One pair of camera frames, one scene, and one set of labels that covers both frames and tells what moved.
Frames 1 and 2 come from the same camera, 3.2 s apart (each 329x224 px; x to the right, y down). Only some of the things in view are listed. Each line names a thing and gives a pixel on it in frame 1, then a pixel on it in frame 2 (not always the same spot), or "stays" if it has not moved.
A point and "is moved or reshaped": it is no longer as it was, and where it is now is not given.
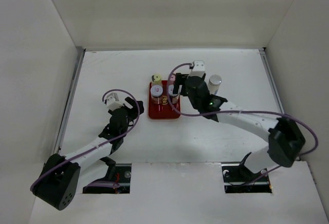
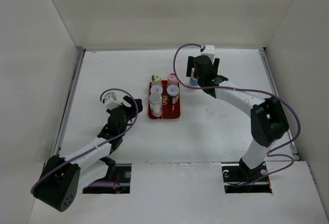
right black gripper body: [196, 104] → [199, 80]
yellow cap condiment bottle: [156, 79] stays
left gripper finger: [141, 106] stays
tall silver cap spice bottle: [214, 84] is moved or reshaped
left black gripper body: [131, 114] stays
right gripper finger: [178, 81] → [190, 65]
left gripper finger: [130, 100] stays
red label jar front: [174, 98] stays
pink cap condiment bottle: [171, 81] stays
